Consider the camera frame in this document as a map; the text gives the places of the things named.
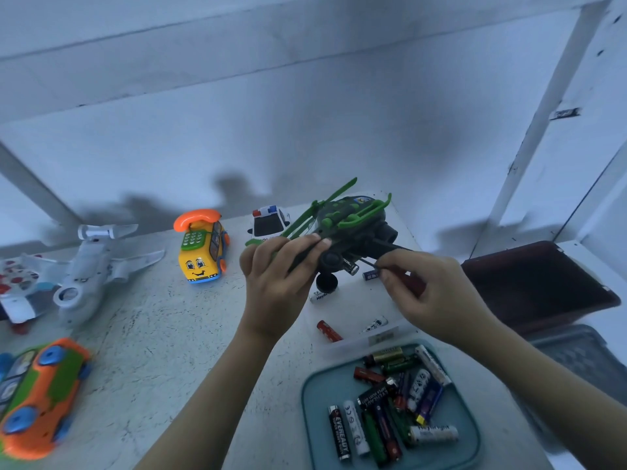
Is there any person's left hand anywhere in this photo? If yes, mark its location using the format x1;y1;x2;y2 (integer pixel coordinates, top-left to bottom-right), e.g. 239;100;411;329
238;234;334;343

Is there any red screwdriver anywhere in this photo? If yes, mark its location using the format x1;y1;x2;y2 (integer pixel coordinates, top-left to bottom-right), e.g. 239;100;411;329
377;249;429;298

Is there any person's right hand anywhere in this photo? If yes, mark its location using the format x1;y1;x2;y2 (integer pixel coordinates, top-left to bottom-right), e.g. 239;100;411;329
375;249;501;351

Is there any white toy airplane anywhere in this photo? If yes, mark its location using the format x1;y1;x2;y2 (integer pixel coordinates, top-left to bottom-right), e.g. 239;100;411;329
22;224;167;329

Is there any red white toy vehicle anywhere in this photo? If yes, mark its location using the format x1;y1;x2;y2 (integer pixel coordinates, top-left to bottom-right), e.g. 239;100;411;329
0;254;50;334

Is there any black white toy car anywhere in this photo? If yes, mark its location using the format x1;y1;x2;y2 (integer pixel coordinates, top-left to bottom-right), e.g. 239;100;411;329
251;204;290;241

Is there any yellow orange toy car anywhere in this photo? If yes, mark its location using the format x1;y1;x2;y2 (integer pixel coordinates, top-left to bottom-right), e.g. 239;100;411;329
173;209;231;286

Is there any person's left forearm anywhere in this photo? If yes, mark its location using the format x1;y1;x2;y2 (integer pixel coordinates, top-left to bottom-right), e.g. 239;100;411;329
137;328;280;470

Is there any clear plastic container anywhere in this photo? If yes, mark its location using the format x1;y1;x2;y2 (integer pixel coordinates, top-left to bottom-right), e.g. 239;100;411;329
298;259;423;363

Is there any person's right forearm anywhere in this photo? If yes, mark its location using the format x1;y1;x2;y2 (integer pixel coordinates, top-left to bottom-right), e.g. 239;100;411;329
460;322;627;470

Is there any green orange toy car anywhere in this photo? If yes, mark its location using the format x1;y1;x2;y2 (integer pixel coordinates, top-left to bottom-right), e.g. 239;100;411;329
0;336;94;461

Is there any grey storage box lid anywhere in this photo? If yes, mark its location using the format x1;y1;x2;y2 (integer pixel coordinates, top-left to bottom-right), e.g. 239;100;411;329
524;324;627;427

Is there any dark green toy helicopter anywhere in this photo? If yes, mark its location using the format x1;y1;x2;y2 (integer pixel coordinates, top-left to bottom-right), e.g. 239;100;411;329
279;178;411;294

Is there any pile of batteries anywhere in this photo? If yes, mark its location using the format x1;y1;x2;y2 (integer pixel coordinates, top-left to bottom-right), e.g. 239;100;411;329
326;344;460;464

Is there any teal container lid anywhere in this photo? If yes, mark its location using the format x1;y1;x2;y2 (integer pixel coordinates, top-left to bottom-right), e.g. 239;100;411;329
300;342;483;470

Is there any dark brown storage box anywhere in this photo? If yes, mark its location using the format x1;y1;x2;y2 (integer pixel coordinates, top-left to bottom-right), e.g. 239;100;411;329
460;240;622;337

